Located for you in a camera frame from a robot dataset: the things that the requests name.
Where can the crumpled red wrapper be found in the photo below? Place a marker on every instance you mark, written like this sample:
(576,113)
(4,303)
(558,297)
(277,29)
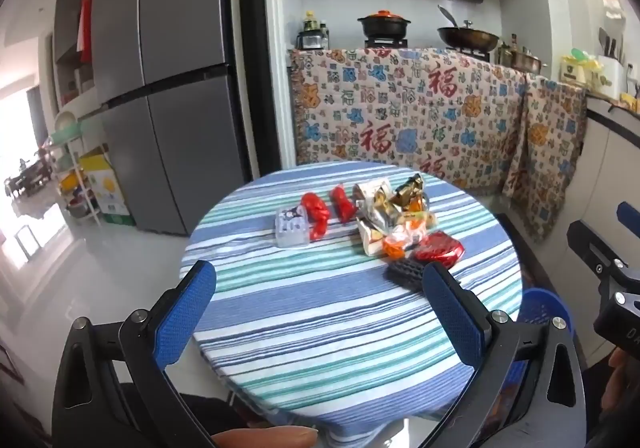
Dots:
(316,215)

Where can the person's left hand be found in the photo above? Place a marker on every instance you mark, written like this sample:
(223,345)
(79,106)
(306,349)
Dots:
(265,438)

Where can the grey refrigerator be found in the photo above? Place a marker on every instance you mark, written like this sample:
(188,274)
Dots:
(175,27)

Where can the cream snack packet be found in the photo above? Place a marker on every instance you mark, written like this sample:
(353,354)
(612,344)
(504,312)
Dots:
(372,238)

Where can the white knife holder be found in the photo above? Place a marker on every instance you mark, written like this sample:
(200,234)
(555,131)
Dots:
(612,72)

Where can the metal spatula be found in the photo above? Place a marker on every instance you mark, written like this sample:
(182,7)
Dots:
(446,15)

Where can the beige patterned paper carton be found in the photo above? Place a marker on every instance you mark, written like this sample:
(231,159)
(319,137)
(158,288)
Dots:
(372,190)

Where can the steel pot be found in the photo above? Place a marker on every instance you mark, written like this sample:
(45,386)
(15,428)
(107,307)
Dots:
(527,61)

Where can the striped tablecloth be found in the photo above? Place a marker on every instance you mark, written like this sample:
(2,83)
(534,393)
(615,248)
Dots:
(300,308)

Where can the red hanging cloth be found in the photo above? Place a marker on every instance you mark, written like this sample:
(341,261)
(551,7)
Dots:
(85,27)

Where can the white canister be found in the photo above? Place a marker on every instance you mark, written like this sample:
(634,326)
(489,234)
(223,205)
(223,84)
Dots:
(572,70)

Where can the black ribbed tray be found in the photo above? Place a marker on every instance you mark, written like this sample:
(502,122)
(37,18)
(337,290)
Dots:
(405,274)

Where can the shiny red packet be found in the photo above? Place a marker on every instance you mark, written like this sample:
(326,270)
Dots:
(440,248)

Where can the black and orange crumpled bag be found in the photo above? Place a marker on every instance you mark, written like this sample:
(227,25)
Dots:
(410,190)

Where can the yellow capped bottle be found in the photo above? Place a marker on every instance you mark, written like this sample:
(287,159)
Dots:
(310,22)

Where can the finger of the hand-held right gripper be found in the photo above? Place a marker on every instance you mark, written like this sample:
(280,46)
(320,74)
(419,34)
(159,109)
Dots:
(590,245)
(629,218)

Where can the black gas stove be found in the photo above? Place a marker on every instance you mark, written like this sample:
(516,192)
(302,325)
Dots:
(385,43)

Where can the person's right hand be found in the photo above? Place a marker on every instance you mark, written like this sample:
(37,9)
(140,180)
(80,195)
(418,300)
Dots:
(622,378)

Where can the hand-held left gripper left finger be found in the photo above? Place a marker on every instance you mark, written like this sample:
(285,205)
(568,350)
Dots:
(185,313)

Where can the blue plastic basket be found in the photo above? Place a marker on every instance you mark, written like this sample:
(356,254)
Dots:
(542,305)

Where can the dark wok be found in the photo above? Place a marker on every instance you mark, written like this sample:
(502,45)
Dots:
(469,38)

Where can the yellow and green cardboard box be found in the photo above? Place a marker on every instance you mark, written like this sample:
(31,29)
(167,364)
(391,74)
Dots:
(107,193)

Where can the yellow-green plastic lid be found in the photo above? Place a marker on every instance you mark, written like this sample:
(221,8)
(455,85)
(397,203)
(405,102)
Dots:
(582,56)

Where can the silver crumpled snack bag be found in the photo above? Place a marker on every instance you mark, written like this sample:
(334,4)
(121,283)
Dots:
(382,210)

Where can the grey wall shelf unit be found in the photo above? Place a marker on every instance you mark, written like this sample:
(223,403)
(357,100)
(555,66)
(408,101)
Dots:
(70,27)

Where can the green plastic basin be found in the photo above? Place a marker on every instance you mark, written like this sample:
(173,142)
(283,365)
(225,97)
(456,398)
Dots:
(67,130)

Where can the small printed cloth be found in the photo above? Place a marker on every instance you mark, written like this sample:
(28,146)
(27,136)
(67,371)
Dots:
(545,147)

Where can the long red snack wrapper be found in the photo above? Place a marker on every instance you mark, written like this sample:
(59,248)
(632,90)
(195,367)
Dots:
(344,204)

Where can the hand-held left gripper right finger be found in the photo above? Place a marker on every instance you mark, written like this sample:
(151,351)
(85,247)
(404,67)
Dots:
(452,313)

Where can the white storage rack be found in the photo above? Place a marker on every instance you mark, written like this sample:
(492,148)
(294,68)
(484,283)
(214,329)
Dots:
(85,177)

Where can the large printed cloth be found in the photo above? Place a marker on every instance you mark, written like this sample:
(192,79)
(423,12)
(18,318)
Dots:
(400,117)

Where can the orange snack packet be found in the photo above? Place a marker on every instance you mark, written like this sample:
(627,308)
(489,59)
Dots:
(402,240)

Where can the black clay pot orange lid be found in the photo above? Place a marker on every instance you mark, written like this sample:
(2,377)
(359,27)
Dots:
(385,25)

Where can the dark oil bottle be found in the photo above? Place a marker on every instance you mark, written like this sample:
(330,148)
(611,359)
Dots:
(504,52)

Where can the small black appliance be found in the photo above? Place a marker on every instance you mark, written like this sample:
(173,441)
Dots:
(312,40)

